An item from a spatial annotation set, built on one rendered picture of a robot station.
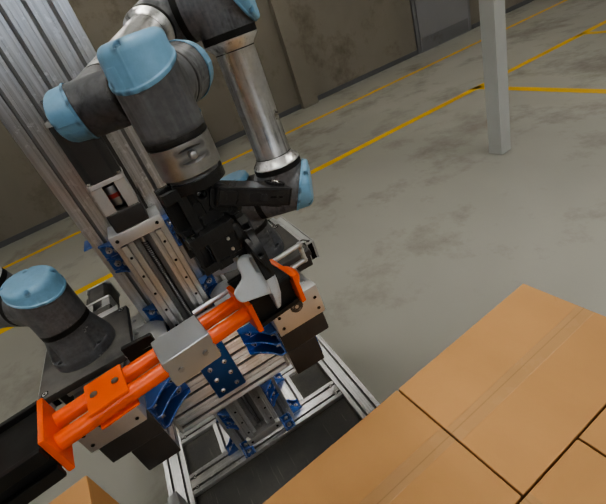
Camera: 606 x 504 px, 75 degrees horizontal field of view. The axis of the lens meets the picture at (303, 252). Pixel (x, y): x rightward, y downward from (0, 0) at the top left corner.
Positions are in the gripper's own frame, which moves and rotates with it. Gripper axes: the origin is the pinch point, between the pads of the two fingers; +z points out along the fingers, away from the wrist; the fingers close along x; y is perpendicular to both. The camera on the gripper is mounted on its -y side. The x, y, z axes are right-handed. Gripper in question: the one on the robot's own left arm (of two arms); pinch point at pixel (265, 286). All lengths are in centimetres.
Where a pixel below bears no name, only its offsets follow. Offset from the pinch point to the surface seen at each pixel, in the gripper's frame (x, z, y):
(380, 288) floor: -110, 126, -93
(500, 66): -149, 57, -273
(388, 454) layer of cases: -5, 70, -12
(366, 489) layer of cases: -2, 70, -2
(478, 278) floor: -69, 126, -132
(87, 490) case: -19, 30, 44
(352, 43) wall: -564, 69, -472
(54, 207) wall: -629, 114, 75
